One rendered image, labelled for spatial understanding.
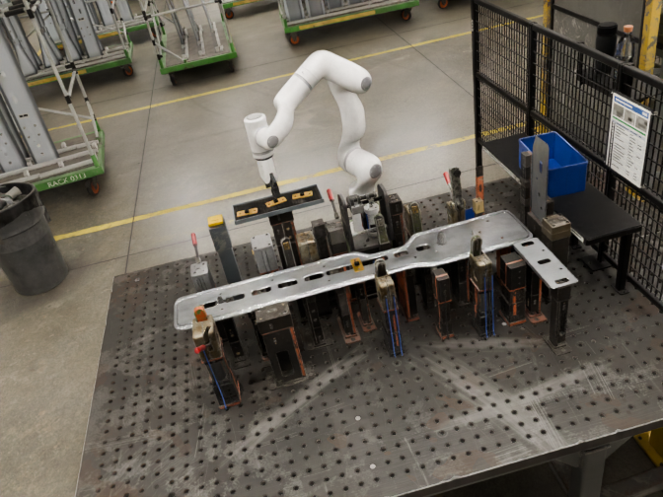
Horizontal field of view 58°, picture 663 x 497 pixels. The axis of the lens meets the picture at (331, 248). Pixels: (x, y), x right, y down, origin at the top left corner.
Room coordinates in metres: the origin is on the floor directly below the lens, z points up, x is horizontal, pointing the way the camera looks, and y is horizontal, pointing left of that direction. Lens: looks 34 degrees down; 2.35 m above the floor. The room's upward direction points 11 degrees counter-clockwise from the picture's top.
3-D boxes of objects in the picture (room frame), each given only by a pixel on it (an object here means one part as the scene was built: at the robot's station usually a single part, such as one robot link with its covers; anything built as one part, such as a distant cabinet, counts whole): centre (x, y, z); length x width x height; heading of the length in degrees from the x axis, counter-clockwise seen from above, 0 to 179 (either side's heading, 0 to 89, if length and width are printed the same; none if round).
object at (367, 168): (2.36, -0.21, 1.09); 0.19 x 0.12 x 0.24; 29
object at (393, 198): (2.07, -0.28, 0.91); 0.07 x 0.05 x 0.42; 6
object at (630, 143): (1.84, -1.11, 1.30); 0.23 x 0.02 x 0.31; 6
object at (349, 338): (1.83, 0.00, 0.84); 0.17 x 0.06 x 0.29; 6
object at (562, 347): (1.52, -0.74, 0.84); 0.11 x 0.06 x 0.29; 6
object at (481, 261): (1.67, -0.51, 0.87); 0.12 x 0.09 x 0.35; 6
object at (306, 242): (1.98, 0.09, 0.89); 0.13 x 0.11 x 0.38; 6
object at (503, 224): (1.83, -0.06, 1.00); 1.38 x 0.22 x 0.02; 96
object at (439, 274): (1.69, -0.37, 0.84); 0.11 x 0.08 x 0.29; 6
